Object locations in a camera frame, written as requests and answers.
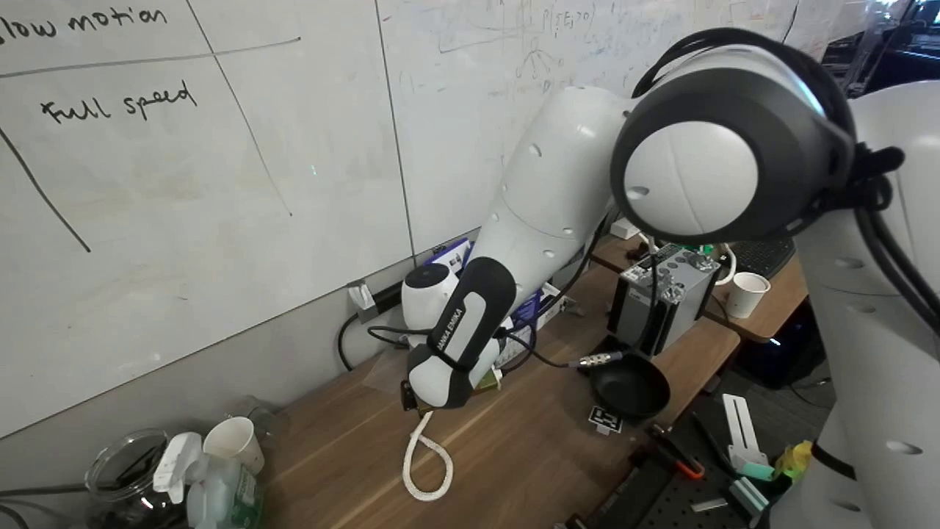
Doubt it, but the black computer tower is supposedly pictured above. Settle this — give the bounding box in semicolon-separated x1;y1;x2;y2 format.
736;290;833;390

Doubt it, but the green liquid spray bottle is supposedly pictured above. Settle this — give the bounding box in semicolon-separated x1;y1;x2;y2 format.
150;428;262;529

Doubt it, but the white ribbed plastic part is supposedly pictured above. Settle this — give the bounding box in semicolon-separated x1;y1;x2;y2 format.
720;390;773;471

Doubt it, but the whiteboard panel, black handwriting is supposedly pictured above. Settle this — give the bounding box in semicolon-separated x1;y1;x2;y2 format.
0;0;413;439

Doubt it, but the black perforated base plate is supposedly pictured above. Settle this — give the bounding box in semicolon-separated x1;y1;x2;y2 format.
567;390;833;529

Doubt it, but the teal plastic block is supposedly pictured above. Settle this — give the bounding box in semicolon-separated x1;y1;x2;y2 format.
726;456;786;517

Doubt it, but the black power strip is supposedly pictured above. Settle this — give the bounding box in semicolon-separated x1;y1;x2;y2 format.
346;277;409;318

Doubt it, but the black white fiducial tag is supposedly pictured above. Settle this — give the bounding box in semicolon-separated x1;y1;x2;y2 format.
585;406;625;439

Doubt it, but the large grey black battery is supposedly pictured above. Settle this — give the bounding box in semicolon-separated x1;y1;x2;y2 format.
607;245;726;359

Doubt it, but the white wall plug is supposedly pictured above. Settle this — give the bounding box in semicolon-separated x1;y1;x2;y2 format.
346;283;376;318

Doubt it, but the yellow-green small object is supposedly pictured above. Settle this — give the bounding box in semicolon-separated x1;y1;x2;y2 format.
774;439;817;486

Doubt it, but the thick white braided rope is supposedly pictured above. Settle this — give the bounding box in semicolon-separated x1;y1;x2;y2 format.
398;409;456;506

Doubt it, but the clear plastic jar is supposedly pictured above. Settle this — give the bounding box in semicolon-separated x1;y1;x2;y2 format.
81;428;174;525

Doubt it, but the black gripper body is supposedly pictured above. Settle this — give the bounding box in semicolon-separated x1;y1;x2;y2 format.
395;377;447;417

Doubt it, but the black clamp with orange handle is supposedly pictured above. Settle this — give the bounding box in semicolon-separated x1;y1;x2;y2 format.
644;423;708;486

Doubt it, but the black frying pan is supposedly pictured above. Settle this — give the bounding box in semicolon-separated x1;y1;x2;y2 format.
585;346;675;425

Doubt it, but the white paper cup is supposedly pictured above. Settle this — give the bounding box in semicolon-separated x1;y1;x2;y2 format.
200;415;268;478
727;270;773;321

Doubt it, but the black power strip cable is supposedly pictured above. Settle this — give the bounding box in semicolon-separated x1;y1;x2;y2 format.
335;309;366;377

